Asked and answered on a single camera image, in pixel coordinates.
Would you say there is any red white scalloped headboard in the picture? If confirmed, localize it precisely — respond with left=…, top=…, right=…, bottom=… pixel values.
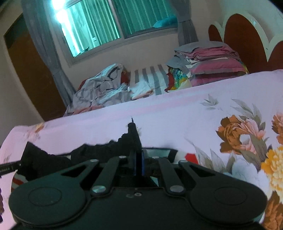
left=208, top=11, right=282, bottom=73

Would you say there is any window with green curtain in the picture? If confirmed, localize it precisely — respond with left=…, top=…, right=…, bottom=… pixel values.
left=46, top=0, right=177, bottom=65

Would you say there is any brown wooden door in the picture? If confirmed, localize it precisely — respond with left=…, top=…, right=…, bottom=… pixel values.
left=4, top=15, right=66, bottom=121

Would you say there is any left grey curtain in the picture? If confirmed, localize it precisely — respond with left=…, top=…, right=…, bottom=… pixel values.
left=21, top=1, right=76, bottom=106

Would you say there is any striped black white red sweater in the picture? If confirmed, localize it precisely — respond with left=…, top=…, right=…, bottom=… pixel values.
left=10, top=117, right=200, bottom=193

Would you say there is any stack of folded bedding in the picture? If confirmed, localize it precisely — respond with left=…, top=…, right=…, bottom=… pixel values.
left=165, top=41, right=249, bottom=92

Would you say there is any crumpled grey clothes pile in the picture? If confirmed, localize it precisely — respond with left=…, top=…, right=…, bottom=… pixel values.
left=64, top=64, right=131, bottom=116

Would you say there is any right grey curtain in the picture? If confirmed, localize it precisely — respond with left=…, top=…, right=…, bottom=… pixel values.
left=170, top=0, right=198, bottom=46

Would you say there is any pink floral bed sheet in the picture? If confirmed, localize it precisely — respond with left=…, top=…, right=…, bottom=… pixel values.
left=1, top=70, right=282, bottom=229

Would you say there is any grey curtain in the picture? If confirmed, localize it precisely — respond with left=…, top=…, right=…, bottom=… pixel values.
left=21, top=1, right=76, bottom=106
left=170, top=0, right=198, bottom=46

